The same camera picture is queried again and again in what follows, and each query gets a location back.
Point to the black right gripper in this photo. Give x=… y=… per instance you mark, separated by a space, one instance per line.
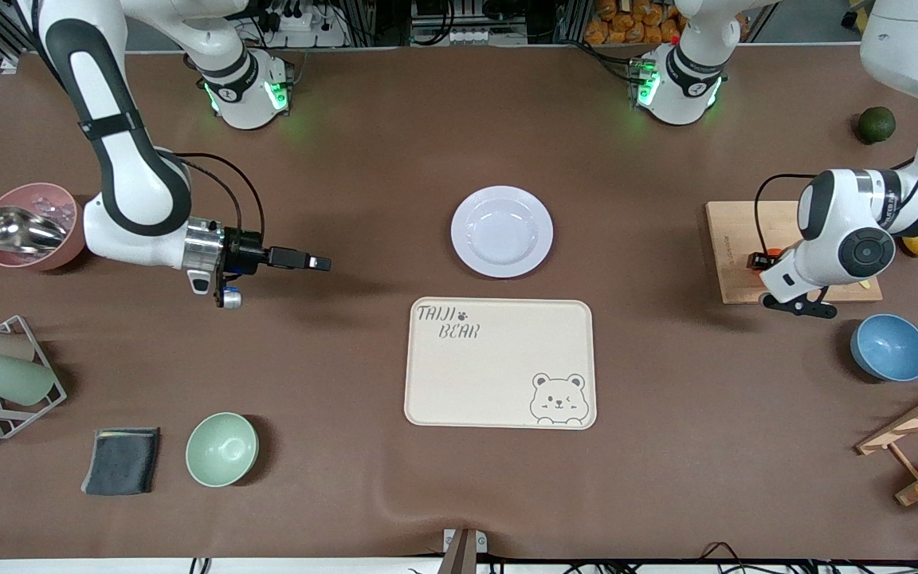
x=245 y=249

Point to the white round plate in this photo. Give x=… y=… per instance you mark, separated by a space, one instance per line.
x=501 y=231

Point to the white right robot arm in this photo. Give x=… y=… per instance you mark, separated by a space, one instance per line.
x=132 y=183

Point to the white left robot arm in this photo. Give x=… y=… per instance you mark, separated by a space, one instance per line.
x=849 y=215

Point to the wooden cutting board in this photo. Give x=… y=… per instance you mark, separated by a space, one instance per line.
x=734 y=231

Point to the blue bowl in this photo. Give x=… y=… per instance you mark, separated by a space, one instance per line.
x=890 y=347

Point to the dark green lime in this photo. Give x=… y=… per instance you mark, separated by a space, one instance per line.
x=876 y=125

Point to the mint green bowl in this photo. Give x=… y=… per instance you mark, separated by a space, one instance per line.
x=221 y=450

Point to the wooden drying rack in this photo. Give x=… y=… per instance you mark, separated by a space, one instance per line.
x=905 y=426

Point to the cream bear print tray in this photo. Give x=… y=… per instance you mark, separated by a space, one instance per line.
x=499 y=375

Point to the white power strip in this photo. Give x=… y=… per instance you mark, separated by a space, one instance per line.
x=304 y=36

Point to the pink bowl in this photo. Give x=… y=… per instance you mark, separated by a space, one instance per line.
x=68 y=239

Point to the bag of orange buns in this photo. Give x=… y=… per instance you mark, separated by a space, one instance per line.
x=626 y=24

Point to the dark grey folded cloth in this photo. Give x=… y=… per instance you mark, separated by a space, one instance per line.
x=121 y=461

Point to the shiny metal scoop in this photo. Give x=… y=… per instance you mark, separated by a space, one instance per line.
x=21 y=229

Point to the mint green cup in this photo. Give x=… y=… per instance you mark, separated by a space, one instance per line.
x=11 y=379

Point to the metal table clamp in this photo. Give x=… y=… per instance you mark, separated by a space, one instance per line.
x=461 y=550

